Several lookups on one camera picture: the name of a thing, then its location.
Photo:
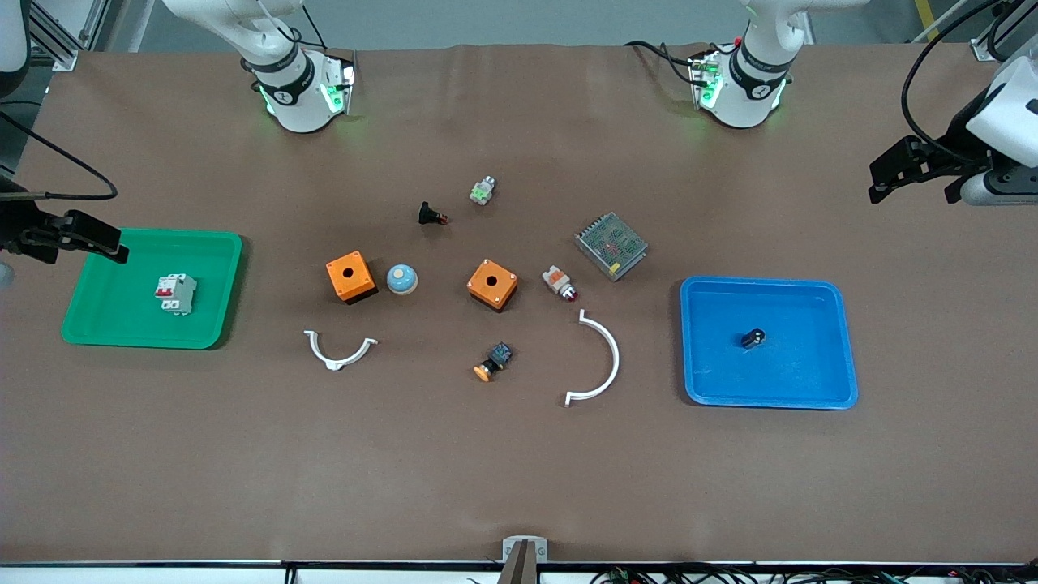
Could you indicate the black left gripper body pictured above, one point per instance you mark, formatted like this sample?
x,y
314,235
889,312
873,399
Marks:
x,y
959,151

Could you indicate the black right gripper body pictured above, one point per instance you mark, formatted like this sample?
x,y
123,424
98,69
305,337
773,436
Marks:
x,y
15,223

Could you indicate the white circuit breaker red switch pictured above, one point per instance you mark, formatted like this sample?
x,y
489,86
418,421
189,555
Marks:
x,y
177,294

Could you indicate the small black cylindrical knob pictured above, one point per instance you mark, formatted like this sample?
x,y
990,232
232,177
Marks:
x,y
752,338

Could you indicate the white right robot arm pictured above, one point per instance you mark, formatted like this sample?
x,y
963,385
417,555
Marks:
x,y
300,105

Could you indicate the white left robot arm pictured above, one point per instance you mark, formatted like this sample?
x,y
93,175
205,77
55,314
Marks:
x,y
746,105

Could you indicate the green plastic tray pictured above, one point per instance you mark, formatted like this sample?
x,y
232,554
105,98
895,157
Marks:
x,y
113,316

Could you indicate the grey base connector plate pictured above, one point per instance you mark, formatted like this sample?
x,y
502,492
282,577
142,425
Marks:
x,y
340,85
704,81

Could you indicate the blue plastic tray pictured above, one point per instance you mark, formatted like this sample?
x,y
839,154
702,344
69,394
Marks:
x,y
795,373

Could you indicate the orange button box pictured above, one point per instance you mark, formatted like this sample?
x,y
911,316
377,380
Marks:
x,y
361,272
503,282

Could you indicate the small white pipe clamp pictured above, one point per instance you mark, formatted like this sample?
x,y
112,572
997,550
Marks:
x,y
336,362

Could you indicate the metal mesh power supply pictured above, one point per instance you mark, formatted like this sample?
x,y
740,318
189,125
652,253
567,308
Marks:
x,y
611,246

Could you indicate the blue dome push button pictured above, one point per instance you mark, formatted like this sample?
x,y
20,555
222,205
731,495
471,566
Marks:
x,y
402,280

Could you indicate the large white arc clamp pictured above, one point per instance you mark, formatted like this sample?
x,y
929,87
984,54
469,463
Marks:
x,y
614,357

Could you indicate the white orange red indicator lamp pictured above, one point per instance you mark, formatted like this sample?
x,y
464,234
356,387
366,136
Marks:
x,y
558,281

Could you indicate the orange mushroom push button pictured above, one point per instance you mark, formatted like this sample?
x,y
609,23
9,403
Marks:
x,y
493,362

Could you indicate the aluminium frame profile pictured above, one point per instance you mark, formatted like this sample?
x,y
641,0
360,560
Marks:
x,y
69,36
997,45

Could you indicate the black small switch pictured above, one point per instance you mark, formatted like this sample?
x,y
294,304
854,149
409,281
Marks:
x,y
427,213

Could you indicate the green white switch module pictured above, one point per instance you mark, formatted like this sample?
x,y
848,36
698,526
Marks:
x,y
483,191

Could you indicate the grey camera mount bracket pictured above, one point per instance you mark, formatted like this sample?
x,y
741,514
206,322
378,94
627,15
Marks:
x,y
523,556

